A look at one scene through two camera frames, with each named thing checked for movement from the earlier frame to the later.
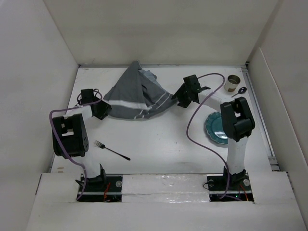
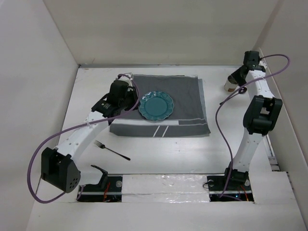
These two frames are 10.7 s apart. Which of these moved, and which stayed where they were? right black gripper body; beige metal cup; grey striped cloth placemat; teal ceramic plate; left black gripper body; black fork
Moved: teal ceramic plate; grey striped cloth placemat; left black gripper body; right black gripper body
Stayed: black fork; beige metal cup
